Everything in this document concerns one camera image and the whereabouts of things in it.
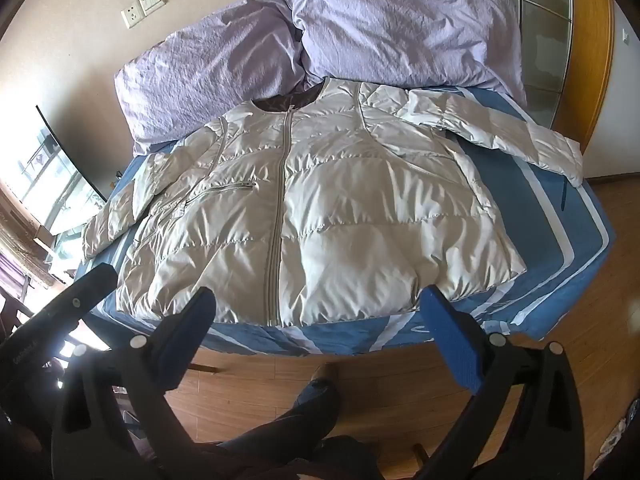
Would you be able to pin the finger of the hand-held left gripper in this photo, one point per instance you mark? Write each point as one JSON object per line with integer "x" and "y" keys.
{"x": 76, "y": 302}

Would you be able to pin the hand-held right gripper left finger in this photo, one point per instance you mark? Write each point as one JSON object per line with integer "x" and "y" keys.
{"x": 192, "y": 332}

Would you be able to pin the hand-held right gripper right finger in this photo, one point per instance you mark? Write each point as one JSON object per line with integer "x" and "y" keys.
{"x": 452, "y": 340}

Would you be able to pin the white puffer jacket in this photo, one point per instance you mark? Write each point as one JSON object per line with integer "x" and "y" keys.
{"x": 350, "y": 210}

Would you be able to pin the blue white striped bedsheet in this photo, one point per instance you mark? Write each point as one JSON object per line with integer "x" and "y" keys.
{"x": 550, "y": 240}

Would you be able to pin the person's trouser leg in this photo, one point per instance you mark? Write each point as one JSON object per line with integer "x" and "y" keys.
{"x": 300, "y": 425}

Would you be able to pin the lilac crinkled pillow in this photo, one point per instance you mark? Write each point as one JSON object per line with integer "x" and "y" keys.
{"x": 200, "y": 75}
{"x": 400, "y": 25}

